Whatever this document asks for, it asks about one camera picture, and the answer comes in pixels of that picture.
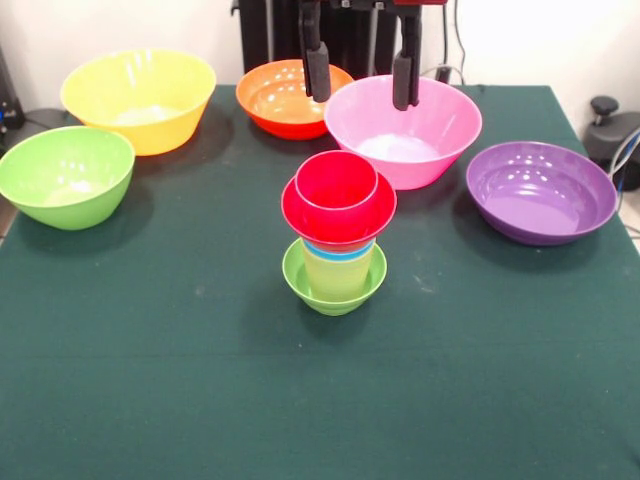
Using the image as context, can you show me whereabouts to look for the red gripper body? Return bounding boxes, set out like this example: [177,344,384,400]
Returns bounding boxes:
[324,0,451,9]

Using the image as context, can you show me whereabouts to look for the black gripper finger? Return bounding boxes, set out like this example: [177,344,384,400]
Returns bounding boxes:
[392,3,424,111]
[298,0,332,104]

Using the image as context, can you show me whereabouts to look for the small red bowl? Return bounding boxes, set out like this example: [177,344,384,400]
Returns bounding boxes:
[280,169,398,251]

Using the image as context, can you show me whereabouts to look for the purple bowl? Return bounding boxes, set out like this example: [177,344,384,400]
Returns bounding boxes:
[465,140,619,246]

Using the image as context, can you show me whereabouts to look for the blue cup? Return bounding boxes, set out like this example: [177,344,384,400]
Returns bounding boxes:
[302,239,377,264]

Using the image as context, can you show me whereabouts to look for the yellow cup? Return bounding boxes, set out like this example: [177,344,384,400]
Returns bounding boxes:
[301,247,376,303]

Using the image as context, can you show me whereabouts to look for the small green bowl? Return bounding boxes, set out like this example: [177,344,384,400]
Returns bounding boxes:
[281,238,389,317]

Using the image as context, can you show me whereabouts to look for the large green bowl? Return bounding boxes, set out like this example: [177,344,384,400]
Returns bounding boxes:
[0,125,136,231]

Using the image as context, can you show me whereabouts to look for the orange bowl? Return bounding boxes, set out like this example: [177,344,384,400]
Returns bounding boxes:
[235,58,355,141]

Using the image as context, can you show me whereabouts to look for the large pink bowl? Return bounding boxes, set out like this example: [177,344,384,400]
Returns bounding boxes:
[323,74,484,192]

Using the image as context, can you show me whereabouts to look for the large yellow bowl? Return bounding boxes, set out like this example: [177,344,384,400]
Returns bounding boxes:
[60,47,218,157]

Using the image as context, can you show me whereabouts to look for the black equipment box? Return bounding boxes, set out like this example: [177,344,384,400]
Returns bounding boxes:
[0,47,26,146]

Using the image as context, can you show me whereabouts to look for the dark green tablecloth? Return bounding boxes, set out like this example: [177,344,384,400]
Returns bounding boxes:
[0,83,640,480]

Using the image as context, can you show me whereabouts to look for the white and blue cables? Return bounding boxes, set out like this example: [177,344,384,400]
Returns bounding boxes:
[608,127,640,201]

